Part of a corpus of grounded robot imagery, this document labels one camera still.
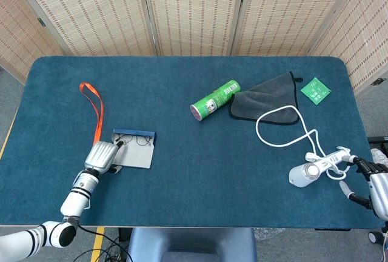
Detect blue glasses case grey lining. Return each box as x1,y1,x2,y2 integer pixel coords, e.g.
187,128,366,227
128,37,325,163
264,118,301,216
111,128,158,170

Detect white power cable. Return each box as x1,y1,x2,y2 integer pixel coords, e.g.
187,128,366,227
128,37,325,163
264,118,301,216
255,105,352,181

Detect black floor cables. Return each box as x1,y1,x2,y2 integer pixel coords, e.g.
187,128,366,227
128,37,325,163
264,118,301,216
77,224,134,262

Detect green cylindrical snack can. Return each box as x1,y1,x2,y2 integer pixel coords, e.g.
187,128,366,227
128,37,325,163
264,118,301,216
190,79,241,122

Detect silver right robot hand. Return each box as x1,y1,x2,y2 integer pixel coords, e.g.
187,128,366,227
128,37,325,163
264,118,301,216
338,155,388,222

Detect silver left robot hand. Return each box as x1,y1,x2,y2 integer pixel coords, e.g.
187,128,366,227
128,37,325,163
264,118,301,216
84,139,125,174

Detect orange lanyard strap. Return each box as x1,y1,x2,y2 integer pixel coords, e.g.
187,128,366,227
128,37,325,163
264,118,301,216
79,82,104,146

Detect woven bamboo folding screen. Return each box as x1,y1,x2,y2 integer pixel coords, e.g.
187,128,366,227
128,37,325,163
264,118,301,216
0,0,388,96

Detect black table leg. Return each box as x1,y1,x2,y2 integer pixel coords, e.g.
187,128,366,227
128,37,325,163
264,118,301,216
118,227,132,243

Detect blue table cover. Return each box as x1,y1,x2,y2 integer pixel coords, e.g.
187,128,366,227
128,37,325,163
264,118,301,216
0,55,380,229

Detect white caster wheel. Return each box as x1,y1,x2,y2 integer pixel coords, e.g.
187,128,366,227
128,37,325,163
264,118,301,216
367,230,383,244

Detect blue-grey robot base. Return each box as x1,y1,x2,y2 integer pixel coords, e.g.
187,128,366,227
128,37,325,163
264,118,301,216
126,227,258,262

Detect grey cloth with black trim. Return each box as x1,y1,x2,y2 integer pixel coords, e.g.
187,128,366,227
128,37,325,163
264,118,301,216
228,71,304,126

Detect green foil packet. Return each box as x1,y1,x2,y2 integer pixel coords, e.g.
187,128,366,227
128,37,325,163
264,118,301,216
299,76,332,105

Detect thin dark-framed eyeglasses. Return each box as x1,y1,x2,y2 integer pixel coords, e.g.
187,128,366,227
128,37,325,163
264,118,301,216
116,133,152,147

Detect black stand base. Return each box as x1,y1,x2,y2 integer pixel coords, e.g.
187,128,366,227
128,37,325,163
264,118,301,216
367,136,388,153

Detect white hair dryer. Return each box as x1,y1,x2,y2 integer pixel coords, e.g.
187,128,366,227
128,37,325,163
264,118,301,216
288,148,352,189

